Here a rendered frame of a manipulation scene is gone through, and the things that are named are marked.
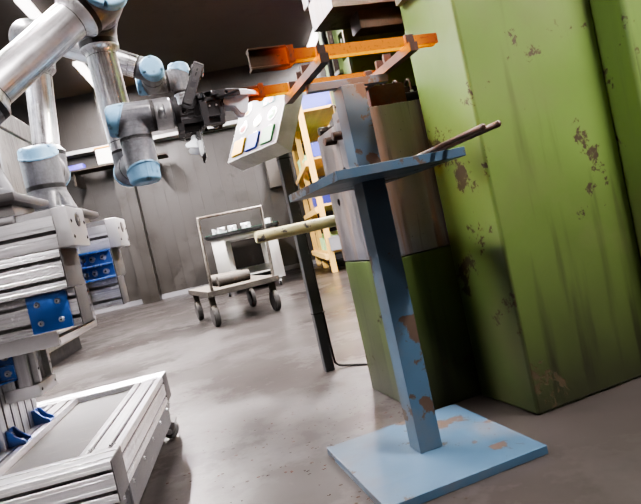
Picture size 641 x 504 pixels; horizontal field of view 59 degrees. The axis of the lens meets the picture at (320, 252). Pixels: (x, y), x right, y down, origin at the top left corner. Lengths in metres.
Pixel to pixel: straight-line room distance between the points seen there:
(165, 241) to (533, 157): 9.05
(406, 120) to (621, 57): 0.59
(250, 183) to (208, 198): 0.79
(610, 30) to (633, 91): 0.18
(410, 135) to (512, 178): 0.35
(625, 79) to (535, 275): 0.58
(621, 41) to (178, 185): 9.08
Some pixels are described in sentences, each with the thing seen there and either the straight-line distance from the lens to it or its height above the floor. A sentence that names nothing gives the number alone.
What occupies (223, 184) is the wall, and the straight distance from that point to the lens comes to 10.26.
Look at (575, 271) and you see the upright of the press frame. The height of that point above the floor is 0.34.
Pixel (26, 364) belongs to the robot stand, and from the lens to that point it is 1.68.
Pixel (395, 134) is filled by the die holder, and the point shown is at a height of 0.82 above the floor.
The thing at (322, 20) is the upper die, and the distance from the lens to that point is 2.01.
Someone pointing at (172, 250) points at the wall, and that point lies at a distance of 10.27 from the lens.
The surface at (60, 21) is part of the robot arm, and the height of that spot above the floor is 1.16.
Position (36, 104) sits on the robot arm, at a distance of 2.13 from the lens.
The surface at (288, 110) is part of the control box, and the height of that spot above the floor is 1.08.
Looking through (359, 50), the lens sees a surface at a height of 0.96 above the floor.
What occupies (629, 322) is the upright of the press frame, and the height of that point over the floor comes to 0.16.
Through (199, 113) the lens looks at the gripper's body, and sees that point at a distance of 1.43.
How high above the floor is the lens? 0.60
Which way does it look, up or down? 2 degrees down
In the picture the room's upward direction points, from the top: 13 degrees counter-clockwise
